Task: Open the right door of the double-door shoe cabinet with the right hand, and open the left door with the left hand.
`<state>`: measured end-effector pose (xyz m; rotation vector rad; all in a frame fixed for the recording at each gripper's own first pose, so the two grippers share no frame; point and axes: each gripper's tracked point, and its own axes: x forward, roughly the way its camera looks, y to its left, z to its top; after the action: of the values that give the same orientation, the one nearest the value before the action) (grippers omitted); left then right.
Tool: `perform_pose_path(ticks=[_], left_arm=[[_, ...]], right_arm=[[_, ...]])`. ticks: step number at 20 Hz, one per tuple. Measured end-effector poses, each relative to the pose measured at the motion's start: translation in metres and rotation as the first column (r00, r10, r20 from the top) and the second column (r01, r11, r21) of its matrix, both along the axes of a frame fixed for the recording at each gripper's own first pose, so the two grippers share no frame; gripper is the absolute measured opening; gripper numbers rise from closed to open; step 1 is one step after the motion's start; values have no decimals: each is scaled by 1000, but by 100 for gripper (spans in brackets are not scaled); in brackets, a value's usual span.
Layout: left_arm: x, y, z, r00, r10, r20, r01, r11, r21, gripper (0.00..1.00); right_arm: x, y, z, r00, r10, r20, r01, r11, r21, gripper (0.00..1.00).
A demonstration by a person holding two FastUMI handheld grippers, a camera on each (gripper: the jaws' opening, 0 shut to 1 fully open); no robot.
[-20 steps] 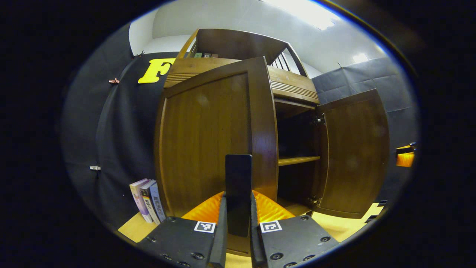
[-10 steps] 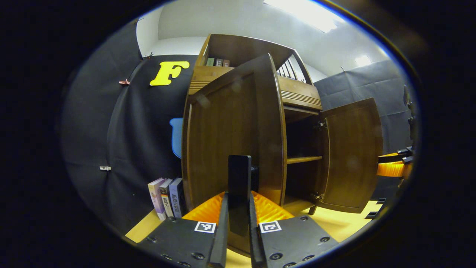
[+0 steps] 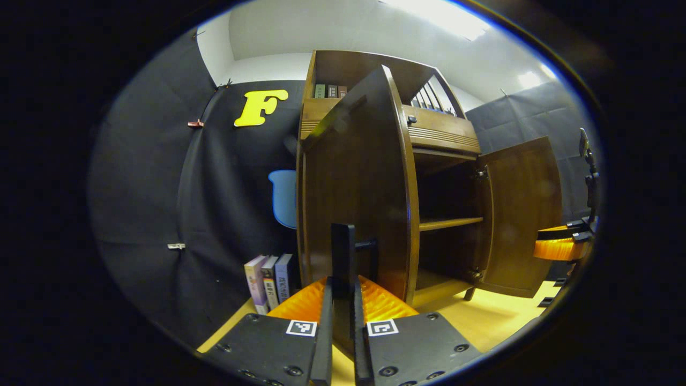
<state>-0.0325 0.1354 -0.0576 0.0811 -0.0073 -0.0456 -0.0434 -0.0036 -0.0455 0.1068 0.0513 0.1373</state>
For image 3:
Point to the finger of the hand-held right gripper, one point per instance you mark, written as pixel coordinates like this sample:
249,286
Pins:
560,250
557,234

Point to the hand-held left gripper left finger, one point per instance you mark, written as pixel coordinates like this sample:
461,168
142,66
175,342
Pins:
323,343

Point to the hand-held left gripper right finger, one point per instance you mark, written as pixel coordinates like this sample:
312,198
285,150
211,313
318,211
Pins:
362,348

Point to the wooden cabinet door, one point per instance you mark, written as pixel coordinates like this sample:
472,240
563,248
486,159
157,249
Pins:
359,187
520,214

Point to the wooden double-door shoe cabinet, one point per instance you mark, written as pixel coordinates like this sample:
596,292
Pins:
343,67

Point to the wooden inner cabinet shelf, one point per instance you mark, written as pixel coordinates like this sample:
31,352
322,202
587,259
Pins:
450,223

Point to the black stand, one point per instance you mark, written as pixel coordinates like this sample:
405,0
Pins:
591,182

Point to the blue grey book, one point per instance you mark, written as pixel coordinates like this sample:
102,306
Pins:
284,279

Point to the dark book with yellow print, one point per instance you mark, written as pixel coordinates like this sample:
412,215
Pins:
270,284

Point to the black backdrop cloth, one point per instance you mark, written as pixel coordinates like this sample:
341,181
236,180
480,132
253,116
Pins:
536,115
144,187

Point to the small ceiling light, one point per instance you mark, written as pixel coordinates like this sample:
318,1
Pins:
533,78

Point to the blue cloth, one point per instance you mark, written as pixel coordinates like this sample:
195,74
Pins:
437,110

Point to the silver clip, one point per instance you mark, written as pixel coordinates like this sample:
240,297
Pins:
176,246

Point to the dark brown book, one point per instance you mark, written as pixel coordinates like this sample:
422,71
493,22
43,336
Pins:
332,91

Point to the red clip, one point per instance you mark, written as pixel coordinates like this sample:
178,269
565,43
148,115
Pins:
195,124

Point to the dark clip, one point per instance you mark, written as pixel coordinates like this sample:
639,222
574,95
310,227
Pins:
224,84

